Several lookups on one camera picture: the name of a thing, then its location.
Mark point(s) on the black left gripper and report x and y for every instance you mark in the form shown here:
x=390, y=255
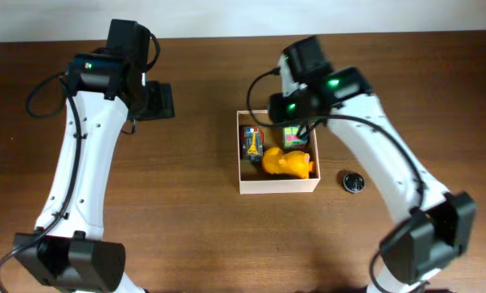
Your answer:
x=164, y=108

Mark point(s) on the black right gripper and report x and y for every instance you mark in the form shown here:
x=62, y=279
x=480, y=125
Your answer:
x=276, y=109

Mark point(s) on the colourful puzzle cube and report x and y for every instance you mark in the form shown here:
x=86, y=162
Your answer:
x=291, y=139

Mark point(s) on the yellow toy animal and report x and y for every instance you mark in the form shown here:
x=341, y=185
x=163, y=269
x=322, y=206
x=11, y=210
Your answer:
x=293, y=163

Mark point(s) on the grey red toy truck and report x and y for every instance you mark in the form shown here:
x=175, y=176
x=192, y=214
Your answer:
x=251, y=143

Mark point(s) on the pink cardboard box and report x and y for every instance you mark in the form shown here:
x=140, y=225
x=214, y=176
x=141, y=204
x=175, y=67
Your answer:
x=254, y=180

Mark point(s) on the black round spider toy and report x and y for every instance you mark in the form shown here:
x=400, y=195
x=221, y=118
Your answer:
x=353, y=183

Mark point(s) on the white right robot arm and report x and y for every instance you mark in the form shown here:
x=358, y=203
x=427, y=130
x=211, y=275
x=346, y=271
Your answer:
x=433, y=226

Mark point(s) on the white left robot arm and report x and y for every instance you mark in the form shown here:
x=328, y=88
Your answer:
x=103, y=90

